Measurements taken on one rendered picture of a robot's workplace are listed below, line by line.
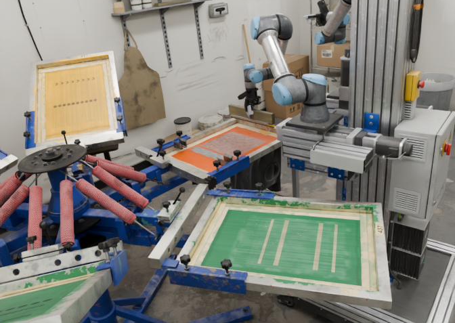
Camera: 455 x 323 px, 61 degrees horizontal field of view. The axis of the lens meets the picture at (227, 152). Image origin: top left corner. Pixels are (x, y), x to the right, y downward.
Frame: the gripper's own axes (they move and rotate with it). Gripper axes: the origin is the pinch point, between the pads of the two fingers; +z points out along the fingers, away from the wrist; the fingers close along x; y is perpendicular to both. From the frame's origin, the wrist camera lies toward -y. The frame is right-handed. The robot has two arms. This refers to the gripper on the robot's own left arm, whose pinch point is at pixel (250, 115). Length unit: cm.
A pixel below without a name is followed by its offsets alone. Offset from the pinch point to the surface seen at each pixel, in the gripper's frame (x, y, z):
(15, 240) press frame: -158, 3, 9
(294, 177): 29, 13, 58
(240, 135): -6.5, -5.8, 14.0
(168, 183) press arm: -75, 2, 18
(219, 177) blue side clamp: -58, 30, 12
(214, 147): -30.6, -5.4, 14.1
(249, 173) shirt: -27.2, 21.7, 25.9
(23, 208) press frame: -146, -22, 8
